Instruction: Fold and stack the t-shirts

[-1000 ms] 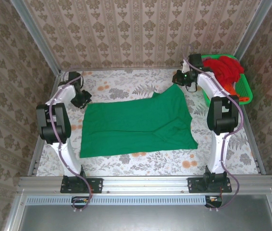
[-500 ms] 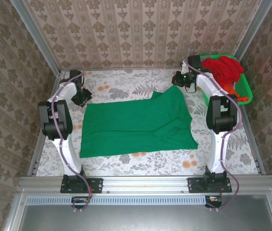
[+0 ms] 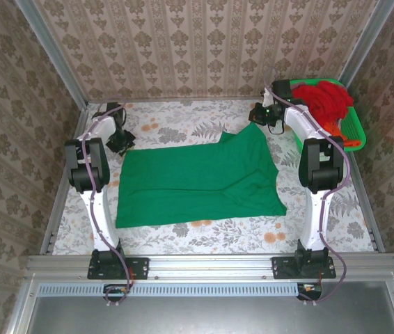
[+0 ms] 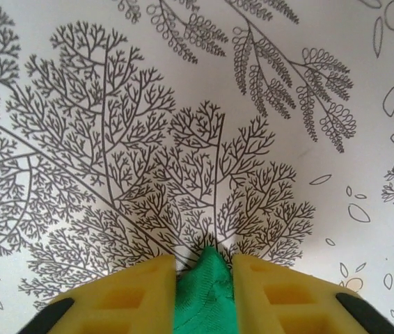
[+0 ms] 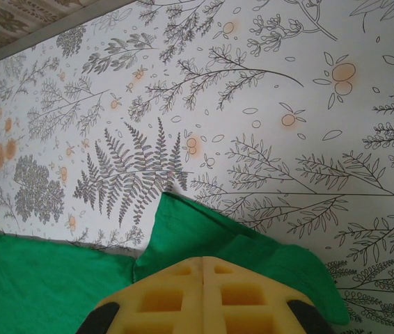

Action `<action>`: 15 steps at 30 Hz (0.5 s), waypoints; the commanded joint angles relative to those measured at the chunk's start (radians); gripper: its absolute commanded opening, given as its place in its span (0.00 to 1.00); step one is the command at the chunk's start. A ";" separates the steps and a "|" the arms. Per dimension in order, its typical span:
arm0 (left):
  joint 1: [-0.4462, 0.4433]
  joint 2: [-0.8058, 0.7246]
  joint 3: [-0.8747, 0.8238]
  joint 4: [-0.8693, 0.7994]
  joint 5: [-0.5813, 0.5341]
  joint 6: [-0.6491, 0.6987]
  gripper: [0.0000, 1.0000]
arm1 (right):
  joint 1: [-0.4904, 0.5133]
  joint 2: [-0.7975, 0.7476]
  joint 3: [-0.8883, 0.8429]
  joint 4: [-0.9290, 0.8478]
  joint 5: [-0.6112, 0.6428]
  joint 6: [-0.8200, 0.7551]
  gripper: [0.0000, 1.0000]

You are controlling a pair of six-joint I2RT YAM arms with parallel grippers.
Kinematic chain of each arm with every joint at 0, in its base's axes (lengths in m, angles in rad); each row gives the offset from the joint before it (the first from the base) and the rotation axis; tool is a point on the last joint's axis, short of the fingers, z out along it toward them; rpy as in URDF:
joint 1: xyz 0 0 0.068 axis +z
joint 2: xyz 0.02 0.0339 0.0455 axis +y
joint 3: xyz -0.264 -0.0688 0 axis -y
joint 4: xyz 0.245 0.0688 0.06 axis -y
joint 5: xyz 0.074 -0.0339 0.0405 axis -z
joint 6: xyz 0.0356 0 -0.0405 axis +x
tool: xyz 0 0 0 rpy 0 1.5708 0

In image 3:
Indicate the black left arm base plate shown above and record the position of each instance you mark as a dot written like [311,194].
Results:
[138,268]

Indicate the red t-shirt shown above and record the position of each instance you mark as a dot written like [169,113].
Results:
[322,101]

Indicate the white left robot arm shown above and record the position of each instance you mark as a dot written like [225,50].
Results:
[97,215]

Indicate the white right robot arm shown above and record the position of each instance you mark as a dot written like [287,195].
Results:
[315,222]

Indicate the black controller box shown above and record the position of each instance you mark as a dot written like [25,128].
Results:
[310,288]
[115,288]

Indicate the aluminium cell frame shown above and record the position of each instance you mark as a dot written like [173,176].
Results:
[211,262]

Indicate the orange t-shirt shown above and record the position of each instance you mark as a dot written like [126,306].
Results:
[336,130]

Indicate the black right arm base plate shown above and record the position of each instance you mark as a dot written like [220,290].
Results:
[282,268]

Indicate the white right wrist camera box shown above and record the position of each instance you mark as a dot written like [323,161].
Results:
[267,99]

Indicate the green plastic laundry basket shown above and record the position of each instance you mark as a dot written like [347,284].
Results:
[355,128]

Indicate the grey metal panel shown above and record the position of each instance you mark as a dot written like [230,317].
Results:
[218,316]

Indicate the green t-shirt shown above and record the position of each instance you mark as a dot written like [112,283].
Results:
[197,181]

